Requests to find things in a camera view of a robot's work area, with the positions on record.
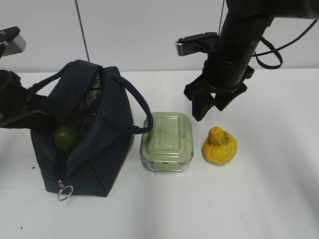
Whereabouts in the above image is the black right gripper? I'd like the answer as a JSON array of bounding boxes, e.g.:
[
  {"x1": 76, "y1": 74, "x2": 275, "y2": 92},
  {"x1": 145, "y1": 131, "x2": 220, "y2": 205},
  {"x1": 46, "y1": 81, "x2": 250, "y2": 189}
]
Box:
[{"x1": 184, "y1": 59, "x2": 255, "y2": 121}]

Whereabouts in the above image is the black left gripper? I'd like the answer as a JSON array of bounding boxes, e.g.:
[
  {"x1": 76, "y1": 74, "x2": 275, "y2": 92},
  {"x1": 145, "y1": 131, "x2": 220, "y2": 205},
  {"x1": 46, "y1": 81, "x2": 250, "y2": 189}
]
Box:
[{"x1": 0, "y1": 70, "x2": 54, "y2": 129}]

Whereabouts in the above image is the yellow squash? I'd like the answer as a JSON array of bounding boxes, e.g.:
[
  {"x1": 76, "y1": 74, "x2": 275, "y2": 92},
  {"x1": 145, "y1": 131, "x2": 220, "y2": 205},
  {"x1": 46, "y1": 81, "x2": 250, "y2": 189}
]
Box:
[{"x1": 202, "y1": 126, "x2": 238, "y2": 166}]

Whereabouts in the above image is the green cucumber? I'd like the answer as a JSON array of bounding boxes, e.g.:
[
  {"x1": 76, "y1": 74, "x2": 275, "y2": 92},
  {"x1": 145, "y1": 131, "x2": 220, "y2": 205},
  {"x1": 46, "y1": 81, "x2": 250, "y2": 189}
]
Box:
[{"x1": 53, "y1": 125, "x2": 83, "y2": 154}]

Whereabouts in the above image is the green lid glass container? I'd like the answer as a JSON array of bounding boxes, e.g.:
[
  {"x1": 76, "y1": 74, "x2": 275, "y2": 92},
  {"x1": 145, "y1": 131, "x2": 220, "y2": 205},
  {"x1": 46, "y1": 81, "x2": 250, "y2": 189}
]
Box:
[{"x1": 140, "y1": 112, "x2": 194, "y2": 172}]

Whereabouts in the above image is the dark blue lunch bag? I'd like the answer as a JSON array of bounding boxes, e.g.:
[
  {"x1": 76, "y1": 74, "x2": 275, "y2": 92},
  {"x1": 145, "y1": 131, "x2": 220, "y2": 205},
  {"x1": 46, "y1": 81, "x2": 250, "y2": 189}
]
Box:
[{"x1": 30, "y1": 60, "x2": 154, "y2": 197}]

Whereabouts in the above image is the silver zipper pull ring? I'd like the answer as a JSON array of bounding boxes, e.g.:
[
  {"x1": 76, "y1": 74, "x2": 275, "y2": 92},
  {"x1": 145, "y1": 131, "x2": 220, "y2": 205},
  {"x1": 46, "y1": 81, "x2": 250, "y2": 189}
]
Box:
[{"x1": 57, "y1": 179, "x2": 74, "y2": 201}]

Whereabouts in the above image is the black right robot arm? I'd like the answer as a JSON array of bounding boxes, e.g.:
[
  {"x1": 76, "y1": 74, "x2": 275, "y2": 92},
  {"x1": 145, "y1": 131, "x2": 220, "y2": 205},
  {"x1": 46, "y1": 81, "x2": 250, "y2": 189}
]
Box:
[{"x1": 175, "y1": 0, "x2": 319, "y2": 121}]

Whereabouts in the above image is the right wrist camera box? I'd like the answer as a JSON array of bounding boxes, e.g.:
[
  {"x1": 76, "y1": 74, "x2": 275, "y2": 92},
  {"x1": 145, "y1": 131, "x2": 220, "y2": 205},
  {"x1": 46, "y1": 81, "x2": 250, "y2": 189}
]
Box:
[{"x1": 175, "y1": 32, "x2": 218, "y2": 56}]

